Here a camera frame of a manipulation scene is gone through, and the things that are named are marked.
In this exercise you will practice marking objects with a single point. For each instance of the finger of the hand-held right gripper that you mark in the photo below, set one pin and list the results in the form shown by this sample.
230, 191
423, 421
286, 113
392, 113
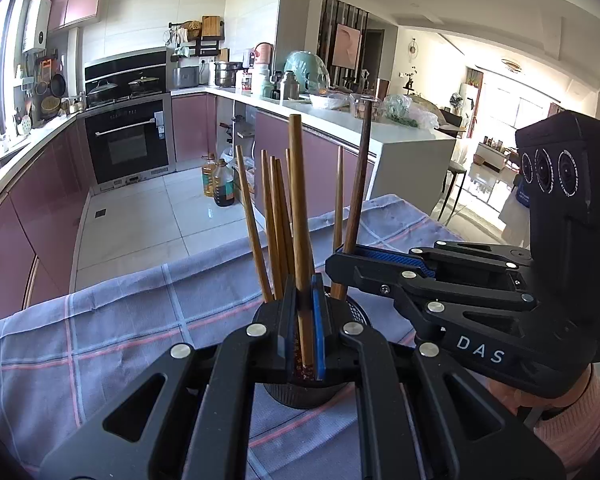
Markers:
375, 275
395, 261

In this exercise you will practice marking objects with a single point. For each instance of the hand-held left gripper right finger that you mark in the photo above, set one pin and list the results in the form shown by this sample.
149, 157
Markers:
320, 330

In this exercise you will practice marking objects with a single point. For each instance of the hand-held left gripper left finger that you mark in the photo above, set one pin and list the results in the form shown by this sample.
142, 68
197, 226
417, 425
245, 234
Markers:
285, 330

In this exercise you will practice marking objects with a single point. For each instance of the black mesh utensil holder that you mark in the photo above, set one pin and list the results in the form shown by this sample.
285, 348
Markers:
305, 395

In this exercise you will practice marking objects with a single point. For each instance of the bunch of wooden chopsticks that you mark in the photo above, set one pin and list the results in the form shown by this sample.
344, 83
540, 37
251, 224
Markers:
252, 220

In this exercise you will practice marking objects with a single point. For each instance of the person's right forearm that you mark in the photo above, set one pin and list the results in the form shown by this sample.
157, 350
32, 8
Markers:
585, 430

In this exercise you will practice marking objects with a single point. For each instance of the person's right hand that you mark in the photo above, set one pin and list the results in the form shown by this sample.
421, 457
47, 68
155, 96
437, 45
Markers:
510, 395

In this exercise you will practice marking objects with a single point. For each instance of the pink kitchen base cabinet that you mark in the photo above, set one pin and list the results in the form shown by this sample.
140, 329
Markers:
35, 210
410, 160
192, 127

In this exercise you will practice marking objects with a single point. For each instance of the black stool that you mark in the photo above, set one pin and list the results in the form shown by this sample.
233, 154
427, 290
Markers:
455, 167

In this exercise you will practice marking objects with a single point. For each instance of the clear plastic bag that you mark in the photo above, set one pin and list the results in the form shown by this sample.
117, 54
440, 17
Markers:
410, 110

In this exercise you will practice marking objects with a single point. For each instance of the clear glass container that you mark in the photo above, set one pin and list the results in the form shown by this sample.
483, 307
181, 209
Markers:
375, 110

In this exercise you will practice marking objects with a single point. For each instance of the blue plaid tablecloth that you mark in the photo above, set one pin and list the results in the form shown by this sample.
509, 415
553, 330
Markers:
130, 320

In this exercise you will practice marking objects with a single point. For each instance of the cooking oil bottles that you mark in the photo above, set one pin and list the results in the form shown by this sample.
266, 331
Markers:
224, 185

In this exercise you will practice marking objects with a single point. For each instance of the white plastic bag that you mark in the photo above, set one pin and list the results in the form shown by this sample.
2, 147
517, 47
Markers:
230, 152

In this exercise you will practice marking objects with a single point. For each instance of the round ceiling lamp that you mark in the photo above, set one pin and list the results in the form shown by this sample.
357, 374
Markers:
511, 66

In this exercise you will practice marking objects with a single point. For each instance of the green dome food cover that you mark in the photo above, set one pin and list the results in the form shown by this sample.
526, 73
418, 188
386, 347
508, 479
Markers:
307, 70

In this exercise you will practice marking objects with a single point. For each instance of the dark slatted partition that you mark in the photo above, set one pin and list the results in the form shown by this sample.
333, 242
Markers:
327, 35

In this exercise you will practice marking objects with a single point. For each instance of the black built-in oven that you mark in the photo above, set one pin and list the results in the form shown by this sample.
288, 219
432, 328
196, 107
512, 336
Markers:
130, 145

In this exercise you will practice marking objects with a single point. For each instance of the steel stock pot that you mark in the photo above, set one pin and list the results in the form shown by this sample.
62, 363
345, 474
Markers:
227, 75

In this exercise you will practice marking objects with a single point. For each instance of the wok with glass lid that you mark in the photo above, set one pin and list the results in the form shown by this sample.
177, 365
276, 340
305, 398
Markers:
102, 92
144, 86

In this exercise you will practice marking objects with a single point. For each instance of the wooden cutting board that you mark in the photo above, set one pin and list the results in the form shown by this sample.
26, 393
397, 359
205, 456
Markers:
211, 26

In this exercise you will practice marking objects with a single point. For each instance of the steel kettle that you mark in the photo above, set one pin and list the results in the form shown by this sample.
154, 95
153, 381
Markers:
77, 105

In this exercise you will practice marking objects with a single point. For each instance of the black range hood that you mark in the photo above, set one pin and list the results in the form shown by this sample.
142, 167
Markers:
125, 65

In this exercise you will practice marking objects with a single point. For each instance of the wicker basket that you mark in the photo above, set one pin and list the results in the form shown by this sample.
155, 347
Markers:
50, 105

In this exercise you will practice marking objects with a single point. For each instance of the white dotted cup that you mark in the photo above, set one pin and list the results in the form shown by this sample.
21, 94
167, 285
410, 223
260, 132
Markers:
26, 125

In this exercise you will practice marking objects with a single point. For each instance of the hanging dark frying pan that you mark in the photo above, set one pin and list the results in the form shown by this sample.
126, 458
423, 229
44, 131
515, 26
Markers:
58, 85

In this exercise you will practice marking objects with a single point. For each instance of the white water heater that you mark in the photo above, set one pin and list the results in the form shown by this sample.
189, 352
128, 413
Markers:
36, 25

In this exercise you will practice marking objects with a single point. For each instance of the wall clock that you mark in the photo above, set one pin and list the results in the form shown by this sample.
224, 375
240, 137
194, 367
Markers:
414, 50

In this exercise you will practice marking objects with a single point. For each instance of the pink wall painting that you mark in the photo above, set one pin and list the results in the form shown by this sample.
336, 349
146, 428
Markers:
347, 46

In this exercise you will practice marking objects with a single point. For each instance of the black wall rack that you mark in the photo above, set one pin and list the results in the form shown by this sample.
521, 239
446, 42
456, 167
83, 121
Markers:
200, 49

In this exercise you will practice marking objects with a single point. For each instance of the pink wall cabinet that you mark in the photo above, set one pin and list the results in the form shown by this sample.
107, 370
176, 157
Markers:
77, 0

